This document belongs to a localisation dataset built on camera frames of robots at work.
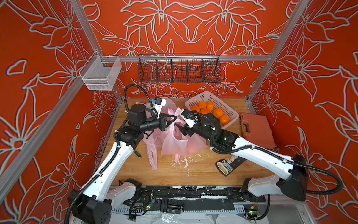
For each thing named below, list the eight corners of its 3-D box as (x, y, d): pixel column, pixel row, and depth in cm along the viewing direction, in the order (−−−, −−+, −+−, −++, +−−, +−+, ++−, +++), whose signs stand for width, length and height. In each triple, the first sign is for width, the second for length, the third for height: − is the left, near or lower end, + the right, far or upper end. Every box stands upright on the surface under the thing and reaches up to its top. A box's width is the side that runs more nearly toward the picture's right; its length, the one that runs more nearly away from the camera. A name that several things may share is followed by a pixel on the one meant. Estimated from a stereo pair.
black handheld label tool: (223, 178, 80) (224, 177, 79) (212, 165, 85) (213, 164, 84) (244, 161, 87) (246, 160, 85) (233, 149, 92) (234, 148, 90)
